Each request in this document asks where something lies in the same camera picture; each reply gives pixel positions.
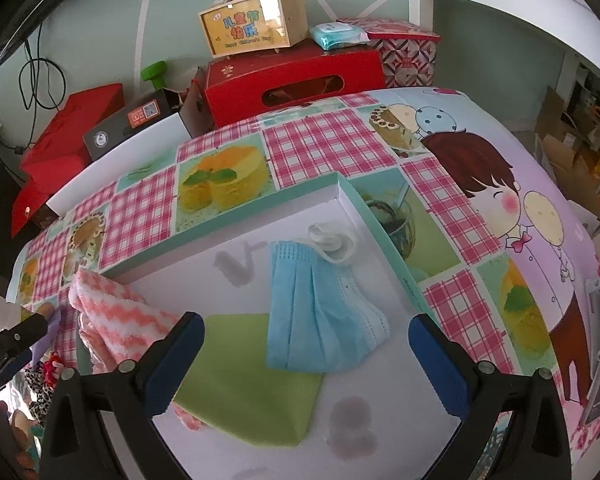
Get red hair scrunchie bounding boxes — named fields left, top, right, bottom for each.
left=42, top=353, right=65, bottom=389

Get pink white striped towel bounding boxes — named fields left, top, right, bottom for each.
left=69, top=268, right=178, bottom=374

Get white tray with teal rim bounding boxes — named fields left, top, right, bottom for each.
left=98, top=174, right=458, bottom=479

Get green cloth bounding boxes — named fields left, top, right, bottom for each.
left=173, top=314, right=322, bottom=448

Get red paper gift bag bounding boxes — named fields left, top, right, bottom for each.
left=10, top=84, right=124, bottom=236

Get patchwork cartoon tablecloth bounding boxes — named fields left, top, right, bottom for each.
left=7, top=88, right=600, bottom=460

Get blue surgical face mask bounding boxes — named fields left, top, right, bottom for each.
left=266, top=240, right=390, bottom=374

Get white foam board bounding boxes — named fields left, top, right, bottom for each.
left=46, top=114, right=190, bottom=217

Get black box with labels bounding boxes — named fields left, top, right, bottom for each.
left=83, top=88, right=183, bottom=162

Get green dumbbell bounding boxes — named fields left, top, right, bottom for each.
left=140, top=60, right=168, bottom=89

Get red gift box with window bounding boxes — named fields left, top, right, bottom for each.
left=204, top=39, right=385, bottom=128

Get red white patterned box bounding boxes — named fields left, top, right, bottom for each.
left=340, top=18, right=440, bottom=88

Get yellow wooden gift case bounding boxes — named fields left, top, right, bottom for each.
left=199, top=0, right=309, bottom=58

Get wet wipes pack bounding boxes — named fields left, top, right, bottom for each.
left=309, top=22, right=370, bottom=51

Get black hanging cables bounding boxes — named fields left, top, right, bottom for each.
left=0, top=24, right=69, bottom=156

